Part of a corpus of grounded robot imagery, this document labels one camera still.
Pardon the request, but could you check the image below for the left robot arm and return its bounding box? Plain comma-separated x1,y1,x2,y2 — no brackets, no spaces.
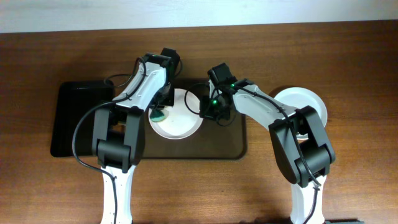
92,48,180,223

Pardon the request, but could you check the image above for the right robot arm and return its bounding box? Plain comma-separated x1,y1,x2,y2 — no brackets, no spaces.
199,63,335,223

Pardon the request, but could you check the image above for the brown plastic serving tray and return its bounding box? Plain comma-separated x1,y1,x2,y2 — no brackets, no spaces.
136,77,249,161

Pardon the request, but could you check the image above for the black rectangular sponge tray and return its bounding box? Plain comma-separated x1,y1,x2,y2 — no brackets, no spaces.
50,80,114,157

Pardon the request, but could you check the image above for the green scrubbing sponge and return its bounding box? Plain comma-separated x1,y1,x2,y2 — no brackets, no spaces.
149,109,166,123

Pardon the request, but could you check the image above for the white plate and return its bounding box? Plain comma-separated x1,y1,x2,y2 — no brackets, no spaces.
149,88,203,140
274,87,328,127

